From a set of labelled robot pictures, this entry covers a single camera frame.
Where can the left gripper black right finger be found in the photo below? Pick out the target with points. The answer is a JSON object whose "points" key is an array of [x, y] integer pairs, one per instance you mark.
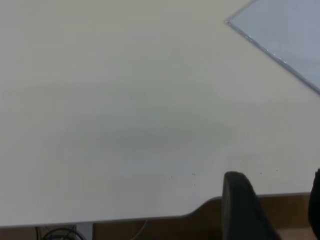
{"points": [[315, 207]]}

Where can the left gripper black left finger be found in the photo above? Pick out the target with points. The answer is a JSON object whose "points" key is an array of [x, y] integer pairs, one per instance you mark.
{"points": [[242, 210]]}

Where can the clear bag with green zipper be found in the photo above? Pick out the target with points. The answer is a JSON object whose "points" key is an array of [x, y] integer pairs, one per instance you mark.
{"points": [[287, 30]]}

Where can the grey table leg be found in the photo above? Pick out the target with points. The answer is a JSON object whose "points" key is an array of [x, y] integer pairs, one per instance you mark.
{"points": [[84, 231]]}

